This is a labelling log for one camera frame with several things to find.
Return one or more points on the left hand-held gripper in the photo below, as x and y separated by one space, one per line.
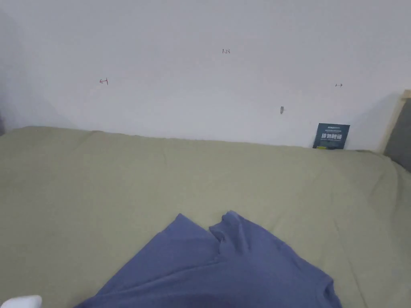
22 302

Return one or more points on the dark blue shirt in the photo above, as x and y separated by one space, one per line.
205 272

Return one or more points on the bed with pale green sheet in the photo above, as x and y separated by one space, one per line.
96 192

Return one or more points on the dark blue printed card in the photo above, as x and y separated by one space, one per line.
331 137

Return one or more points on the grey padded headboard wooden frame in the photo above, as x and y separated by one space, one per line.
399 128

